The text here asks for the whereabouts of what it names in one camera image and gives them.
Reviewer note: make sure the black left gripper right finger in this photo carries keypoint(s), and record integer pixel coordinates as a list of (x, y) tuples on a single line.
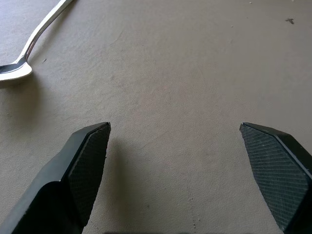
[(280, 170)]

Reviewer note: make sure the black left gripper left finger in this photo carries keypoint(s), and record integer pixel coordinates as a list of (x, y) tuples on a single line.
[(61, 180)]

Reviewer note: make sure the silver metal spoon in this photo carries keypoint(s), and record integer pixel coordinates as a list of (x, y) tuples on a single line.
[(18, 69)]

